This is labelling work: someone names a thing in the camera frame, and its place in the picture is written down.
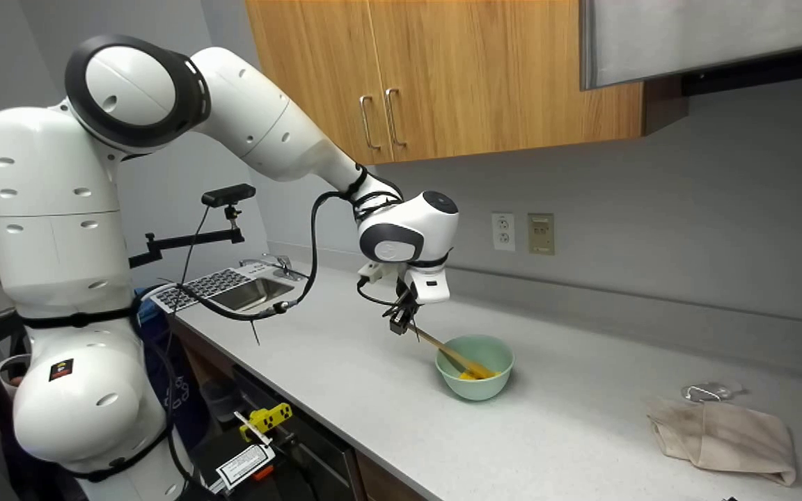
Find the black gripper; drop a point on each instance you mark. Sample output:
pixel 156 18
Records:
pixel 405 298

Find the wooden spatula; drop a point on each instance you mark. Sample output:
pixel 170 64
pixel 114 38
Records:
pixel 447 352

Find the yellow food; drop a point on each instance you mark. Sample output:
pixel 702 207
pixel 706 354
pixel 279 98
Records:
pixel 483 374

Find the green bowl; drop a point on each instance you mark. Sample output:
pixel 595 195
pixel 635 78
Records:
pixel 475 384

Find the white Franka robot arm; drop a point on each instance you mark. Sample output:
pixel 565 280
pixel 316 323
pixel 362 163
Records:
pixel 57 233

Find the metal faucet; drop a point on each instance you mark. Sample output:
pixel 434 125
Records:
pixel 279 267

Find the yellow hand tool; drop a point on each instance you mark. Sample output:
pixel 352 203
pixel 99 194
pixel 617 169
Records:
pixel 269 418

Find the laptop on stand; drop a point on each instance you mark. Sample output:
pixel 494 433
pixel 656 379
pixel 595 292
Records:
pixel 235 292

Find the white and red device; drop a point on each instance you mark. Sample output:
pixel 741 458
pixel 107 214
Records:
pixel 244 464

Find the blue bin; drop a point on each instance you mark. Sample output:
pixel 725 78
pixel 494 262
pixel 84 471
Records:
pixel 152 323

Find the crumpled clear plastic wrap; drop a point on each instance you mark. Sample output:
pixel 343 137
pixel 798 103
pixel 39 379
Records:
pixel 712 391

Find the beige cloth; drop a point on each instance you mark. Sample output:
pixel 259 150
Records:
pixel 725 441

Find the steel range hood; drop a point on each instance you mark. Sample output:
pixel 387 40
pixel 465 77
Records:
pixel 696 38

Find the white wall outlet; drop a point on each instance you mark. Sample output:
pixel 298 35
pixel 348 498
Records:
pixel 501 233

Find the black exterior camera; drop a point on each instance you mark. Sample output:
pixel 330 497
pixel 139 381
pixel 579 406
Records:
pixel 230 195

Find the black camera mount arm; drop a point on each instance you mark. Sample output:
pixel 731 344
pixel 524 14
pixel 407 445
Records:
pixel 187 239

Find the wooden wall cabinet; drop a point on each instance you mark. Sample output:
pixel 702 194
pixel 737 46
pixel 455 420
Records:
pixel 512 74

